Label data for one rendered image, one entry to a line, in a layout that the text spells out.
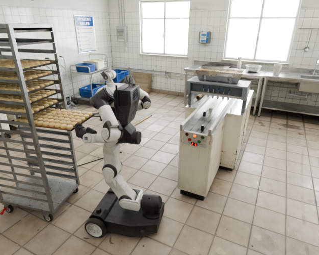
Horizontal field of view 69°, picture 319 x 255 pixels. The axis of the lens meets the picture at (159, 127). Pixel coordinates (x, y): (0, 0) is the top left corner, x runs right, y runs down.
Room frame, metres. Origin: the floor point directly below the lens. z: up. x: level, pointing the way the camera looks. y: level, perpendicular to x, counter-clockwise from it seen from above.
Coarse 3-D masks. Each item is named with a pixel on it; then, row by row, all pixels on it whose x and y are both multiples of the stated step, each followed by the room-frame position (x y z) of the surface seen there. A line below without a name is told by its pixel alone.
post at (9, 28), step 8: (8, 24) 1.73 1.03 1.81; (8, 32) 1.74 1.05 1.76; (16, 48) 1.75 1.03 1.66; (16, 56) 1.74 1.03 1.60; (16, 64) 1.74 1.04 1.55; (24, 80) 1.76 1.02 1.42; (24, 88) 1.74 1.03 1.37; (24, 96) 1.74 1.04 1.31; (24, 104) 1.74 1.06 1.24; (32, 120) 1.75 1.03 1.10; (32, 128) 1.73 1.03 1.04; (32, 136) 1.74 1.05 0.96; (40, 152) 1.75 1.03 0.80; (40, 160) 1.73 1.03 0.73; (40, 168) 1.74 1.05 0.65; (48, 184) 1.76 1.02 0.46; (48, 192) 1.74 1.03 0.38; (48, 200) 1.74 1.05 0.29
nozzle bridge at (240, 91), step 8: (192, 80) 2.88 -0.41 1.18; (200, 80) 2.89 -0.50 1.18; (240, 80) 2.90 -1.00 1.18; (192, 88) 2.94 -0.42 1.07; (200, 88) 2.89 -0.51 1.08; (216, 88) 2.81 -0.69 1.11; (224, 88) 2.77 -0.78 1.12; (232, 88) 2.73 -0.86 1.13; (240, 88) 2.61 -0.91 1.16; (248, 88) 2.68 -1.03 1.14; (192, 96) 3.01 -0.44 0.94; (224, 96) 2.71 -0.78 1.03; (232, 96) 2.67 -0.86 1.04; (240, 96) 2.66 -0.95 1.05
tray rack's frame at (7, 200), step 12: (0, 24) 1.75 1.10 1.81; (12, 24) 1.77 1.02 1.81; (24, 24) 1.87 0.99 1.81; (36, 24) 1.99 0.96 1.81; (48, 24) 2.13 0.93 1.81; (12, 168) 2.12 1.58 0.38; (36, 180) 2.23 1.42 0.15; (60, 180) 2.23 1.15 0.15; (0, 192) 1.90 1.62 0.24; (12, 192) 2.02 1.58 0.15; (24, 192) 2.02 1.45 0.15; (60, 192) 2.02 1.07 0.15; (72, 192) 2.05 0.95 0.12; (12, 204) 1.85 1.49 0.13; (24, 204) 1.83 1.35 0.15; (36, 204) 1.83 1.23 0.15; (60, 204) 1.85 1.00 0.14; (48, 216) 1.74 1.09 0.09
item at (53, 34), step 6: (54, 30) 2.19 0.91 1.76; (54, 36) 2.18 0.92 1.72; (54, 48) 2.17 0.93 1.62; (54, 54) 2.18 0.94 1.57; (60, 66) 2.19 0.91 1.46; (60, 72) 2.18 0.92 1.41; (60, 78) 2.17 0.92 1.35; (60, 84) 2.17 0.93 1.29; (66, 102) 2.19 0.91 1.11; (66, 108) 2.18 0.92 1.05; (72, 144) 2.18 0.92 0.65; (78, 180) 2.19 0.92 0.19
